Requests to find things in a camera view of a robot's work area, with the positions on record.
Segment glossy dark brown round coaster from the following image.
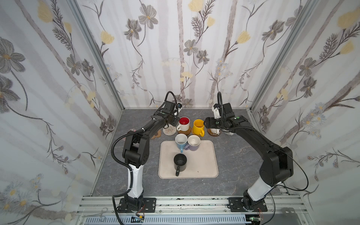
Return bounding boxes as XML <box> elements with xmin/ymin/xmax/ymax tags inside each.
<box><xmin>207</xmin><ymin>128</ymin><xmax>219</xmax><ymax>137</ymax></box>

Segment yellow mug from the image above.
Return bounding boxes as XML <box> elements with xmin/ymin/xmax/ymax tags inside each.
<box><xmin>192</xmin><ymin>119</ymin><xmax>205</xmax><ymax>132</ymax></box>

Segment white grey round coaster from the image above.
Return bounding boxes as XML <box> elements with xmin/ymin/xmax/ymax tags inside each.
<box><xmin>163</xmin><ymin>125</ymin><xmax>177</xmax><ymax>136</ymax></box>

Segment red inside white mug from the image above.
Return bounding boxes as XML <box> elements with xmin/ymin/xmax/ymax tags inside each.
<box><xmin>176</xmin><ymin>117</ymin><xmax>190</xmax><ymax>132</ymax></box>

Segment woven rattan round coaster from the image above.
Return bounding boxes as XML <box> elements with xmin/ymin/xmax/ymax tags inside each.
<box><xmin>192</xmin><ymin>129</ymin><xmax>205</xmax><ymax>137</ymax></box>

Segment brown round wooden coaster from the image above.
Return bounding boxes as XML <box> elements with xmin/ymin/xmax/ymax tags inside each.
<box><xmin>178</xmin><ymin>127</ymin><xmax>192</xmax><ymax>136</ymax></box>

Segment light blue mug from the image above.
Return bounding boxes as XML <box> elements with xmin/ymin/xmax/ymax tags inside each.
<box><xmin>175</xmin><ymin>134</ymin><xmax>188</xmax><ymax>153</ymax></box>

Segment white grey small mug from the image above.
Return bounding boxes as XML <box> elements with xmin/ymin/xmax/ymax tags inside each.
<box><xmin>185</xmin><ymin>135</ymin><xmax>201</xmax><ymax>151</ymax></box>

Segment black mug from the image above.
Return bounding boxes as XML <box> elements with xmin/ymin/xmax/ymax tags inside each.
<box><xmin>173</xmin><ymin>153</ymin><xmax>187</xmax><ymax>177</ymax></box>

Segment cork paw print coaster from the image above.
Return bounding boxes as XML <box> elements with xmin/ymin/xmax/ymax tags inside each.
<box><xmin>151</xmin><ymin>130</ymin><xmax>161</xmax><ymax>140</ymax></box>

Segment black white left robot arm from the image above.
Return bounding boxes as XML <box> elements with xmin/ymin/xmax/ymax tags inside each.
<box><xmin>111</xmin><ymin>101</ymin><xmax>182</xmax><ymax>212</ymax></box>

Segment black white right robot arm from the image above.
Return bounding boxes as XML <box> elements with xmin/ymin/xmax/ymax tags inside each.
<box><xmin>204</xmin><ymin>103</ymin><xmax>293</xmax><ymax>212</ymax></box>

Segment beige plastic tray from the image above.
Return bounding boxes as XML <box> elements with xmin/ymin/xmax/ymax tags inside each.
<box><xmin>158</xmin><ymin>140</ymin><xmax>219</xmax><ymax>179</ymax></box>

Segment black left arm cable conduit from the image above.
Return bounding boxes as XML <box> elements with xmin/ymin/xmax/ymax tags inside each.
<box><xmin>111</xmin><ymin>128</ymin><xmax>144</xmax><ymax>225</ymax></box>

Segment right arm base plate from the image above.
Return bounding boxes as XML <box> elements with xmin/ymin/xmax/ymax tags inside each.
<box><xmin>228</xmin><ymin>196</ymin><xmax>268</xmax><ymax>212</ymax></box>

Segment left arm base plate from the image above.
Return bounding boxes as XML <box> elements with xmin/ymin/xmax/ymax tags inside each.
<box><xmin>117</xmin><ymin>198</ymin><xmax>157</xmax><ymax>213</ymax></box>

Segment aluminium mounting rail frame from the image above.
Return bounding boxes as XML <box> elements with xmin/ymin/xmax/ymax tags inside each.
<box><xmin>76</xmin><ymin>195</ymin><xmax>313</xmax><ymax>225</ymax></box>

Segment aluminium corner post left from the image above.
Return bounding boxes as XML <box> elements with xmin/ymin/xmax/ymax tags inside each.
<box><xmin>67</xmin><ymin>0</ymin><xmax>125</xmax><ymax>112</ymax></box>

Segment aluminium corner post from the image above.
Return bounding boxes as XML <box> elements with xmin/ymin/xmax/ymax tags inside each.
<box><xmin>67</xmin><ymin>0</ymin><xmax>125</xmax><ymax>112</ymax></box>
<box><xmin>249</xmin><ymin>1</ymin><xmax>317</xmax><ymax>112</ymax></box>

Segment aluminium corner post right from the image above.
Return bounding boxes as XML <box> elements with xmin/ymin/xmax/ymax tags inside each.
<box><xmin>249</xmin><ymin>1</ymin><xmax>317</xmax><ymax>112</ymax></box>

